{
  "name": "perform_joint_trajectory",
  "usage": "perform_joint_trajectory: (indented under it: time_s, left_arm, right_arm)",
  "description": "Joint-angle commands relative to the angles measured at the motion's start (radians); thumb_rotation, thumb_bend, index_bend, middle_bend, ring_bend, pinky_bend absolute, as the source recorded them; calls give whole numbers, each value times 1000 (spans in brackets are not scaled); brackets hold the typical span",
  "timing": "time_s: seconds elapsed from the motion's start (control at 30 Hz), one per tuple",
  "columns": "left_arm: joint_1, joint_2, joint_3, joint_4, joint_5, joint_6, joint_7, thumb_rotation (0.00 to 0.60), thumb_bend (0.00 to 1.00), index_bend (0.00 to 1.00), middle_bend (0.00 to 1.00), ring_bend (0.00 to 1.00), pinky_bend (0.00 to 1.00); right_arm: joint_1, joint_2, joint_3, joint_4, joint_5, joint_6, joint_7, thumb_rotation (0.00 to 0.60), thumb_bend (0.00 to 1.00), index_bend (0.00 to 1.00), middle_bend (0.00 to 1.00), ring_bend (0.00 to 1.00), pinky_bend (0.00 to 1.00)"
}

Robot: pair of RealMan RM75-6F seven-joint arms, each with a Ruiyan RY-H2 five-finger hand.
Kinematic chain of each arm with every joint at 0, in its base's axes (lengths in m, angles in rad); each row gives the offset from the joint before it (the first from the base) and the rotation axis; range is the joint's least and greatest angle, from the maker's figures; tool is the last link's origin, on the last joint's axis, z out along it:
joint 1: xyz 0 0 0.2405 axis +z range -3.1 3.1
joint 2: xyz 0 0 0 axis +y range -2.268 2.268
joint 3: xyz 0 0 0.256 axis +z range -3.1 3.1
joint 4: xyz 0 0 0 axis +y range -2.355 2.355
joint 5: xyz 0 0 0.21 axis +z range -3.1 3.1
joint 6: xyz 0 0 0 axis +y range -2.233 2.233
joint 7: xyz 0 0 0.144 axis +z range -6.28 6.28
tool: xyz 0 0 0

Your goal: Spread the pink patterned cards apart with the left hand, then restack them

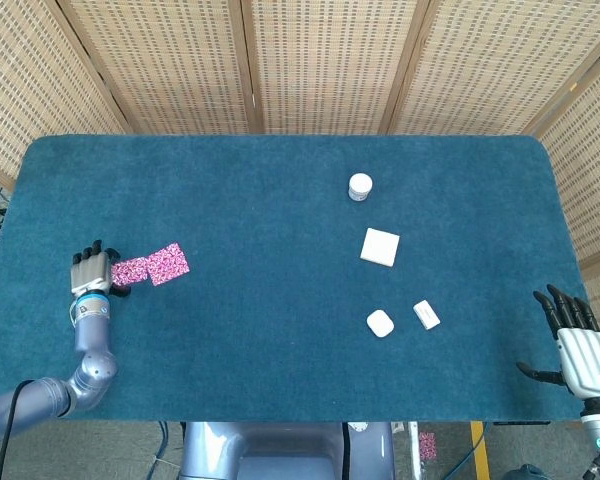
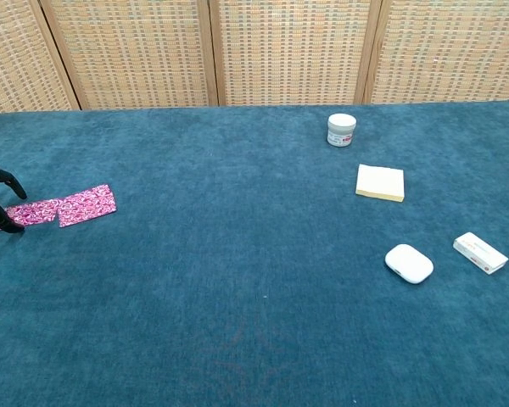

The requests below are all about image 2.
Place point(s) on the blue carpet table mat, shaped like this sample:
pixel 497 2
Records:
pixel 246 275

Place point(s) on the woven bamboo folding screen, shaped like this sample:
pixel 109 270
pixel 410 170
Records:
pixel 288 51

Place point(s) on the small white labelled jar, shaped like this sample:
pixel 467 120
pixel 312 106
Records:
pixel 342 130

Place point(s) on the pale yellow sticky note pad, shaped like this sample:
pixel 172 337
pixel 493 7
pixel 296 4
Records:
pixel 380 181

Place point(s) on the white earbuds charging case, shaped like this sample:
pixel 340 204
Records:
pixel 409 263

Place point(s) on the small white orange-print box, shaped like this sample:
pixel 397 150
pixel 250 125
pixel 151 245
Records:
pixel 480 252

